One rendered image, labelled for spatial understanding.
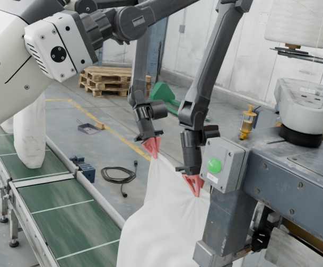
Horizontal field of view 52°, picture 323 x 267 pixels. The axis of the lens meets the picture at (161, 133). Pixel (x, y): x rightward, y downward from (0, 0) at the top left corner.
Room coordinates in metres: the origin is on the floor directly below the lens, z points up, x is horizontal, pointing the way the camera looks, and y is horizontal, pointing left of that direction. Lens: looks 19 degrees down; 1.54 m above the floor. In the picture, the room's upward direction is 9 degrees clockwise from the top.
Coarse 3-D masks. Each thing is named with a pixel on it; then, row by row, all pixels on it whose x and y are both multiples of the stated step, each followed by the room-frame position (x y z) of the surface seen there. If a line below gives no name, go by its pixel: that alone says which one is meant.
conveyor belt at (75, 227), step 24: (24, 192) 1.81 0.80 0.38; (48, 192) 1.85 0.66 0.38; (72, 192) 1.90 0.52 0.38; (48, 216) 1.60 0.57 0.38; (72, 216) 1.64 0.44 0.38; (96, 216) 1.68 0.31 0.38; (48, 240) 1.40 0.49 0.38; (72, 240) 1.43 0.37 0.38; (96, 240) 1.46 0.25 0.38; (72, 264) 1.26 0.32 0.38; (96, 264) 1.29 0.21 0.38
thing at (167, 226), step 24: (168, 168) 1.05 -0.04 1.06; (168, 192) 1.02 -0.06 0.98; (192, 192) 0.92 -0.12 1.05; (144, 216) 1.06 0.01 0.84; (168, 216) 0.99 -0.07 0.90; (192, 216) 0.90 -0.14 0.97; (120, 240) 1.06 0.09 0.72; (144, 240) 0.96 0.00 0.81; (168, 240) 0.93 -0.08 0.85; (192, 240) 0.89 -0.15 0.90; (120, 264) 1.03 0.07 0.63; (144, 264) 0.93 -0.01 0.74; (168, 264) 0.87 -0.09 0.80; (192, 264) 0.83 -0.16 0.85; (240, 264) 0.75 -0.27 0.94
